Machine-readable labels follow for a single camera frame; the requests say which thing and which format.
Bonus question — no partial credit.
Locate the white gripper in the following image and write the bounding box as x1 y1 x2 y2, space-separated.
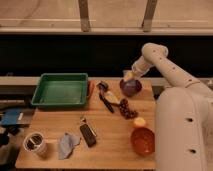
123 56 153 82

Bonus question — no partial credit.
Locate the purple bowl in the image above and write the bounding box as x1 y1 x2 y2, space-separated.
120 79 142 97

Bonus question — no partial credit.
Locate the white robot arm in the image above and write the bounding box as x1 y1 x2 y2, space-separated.
124 43 213 171

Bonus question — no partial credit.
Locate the orange bowl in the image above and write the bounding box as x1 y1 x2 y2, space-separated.
130 127 155 156

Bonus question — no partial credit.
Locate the bunch of dark grapes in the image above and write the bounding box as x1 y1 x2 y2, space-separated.
119 99 138 119

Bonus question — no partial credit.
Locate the orange carrot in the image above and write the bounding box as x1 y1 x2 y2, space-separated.
87 81 95 99

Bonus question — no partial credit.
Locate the yellow apple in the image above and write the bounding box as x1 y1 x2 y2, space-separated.
133 117 146 128

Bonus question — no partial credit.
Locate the black remote control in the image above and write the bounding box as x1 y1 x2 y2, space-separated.
80 124 96 147

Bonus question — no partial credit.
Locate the green plastic tray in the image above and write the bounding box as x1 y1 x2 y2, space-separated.
31 73 88 108

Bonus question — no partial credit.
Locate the blue grey cloth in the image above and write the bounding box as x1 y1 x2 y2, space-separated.
58 133 81 160

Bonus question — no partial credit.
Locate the blue box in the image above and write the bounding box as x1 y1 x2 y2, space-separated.
0 109 23 126

